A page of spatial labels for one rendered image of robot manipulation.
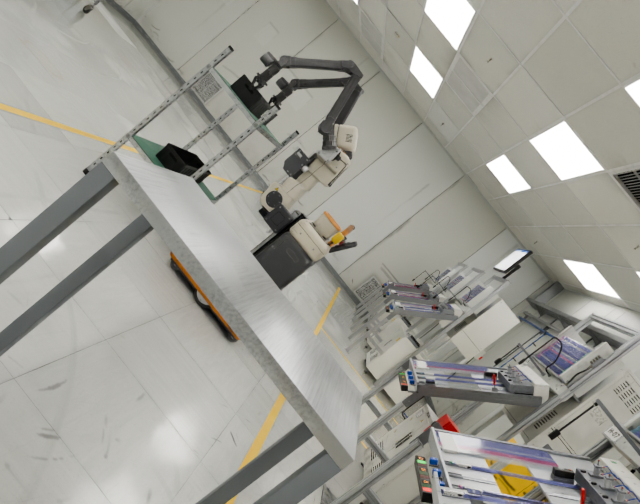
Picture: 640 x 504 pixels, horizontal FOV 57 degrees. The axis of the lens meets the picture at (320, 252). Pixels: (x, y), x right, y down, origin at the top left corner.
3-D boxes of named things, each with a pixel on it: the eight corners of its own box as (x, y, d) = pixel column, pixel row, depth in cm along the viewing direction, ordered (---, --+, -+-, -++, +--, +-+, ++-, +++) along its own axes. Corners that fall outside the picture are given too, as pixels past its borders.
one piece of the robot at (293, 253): (263, 306, 406) (358, 230, 399) (246, 319, 352) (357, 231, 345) (232, 268, 407) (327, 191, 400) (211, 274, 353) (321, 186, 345)
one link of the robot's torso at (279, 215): (275, 238, 384) (305, 214, 382) (268, 239, 356) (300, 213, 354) (250, 206, 385) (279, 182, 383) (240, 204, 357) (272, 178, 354)
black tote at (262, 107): (248, 109, 346) (262, 96, 345) (229, 86, 346) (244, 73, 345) (265, 125, 403) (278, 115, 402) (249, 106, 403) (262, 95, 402)
